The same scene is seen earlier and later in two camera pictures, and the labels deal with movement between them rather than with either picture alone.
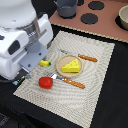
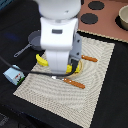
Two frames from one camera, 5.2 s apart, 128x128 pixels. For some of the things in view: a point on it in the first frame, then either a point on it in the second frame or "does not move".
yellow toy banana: (44, 63) does not move
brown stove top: (97, 16) does not move
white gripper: (19, 40) to (56, 38)
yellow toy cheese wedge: (71, 67) does not move
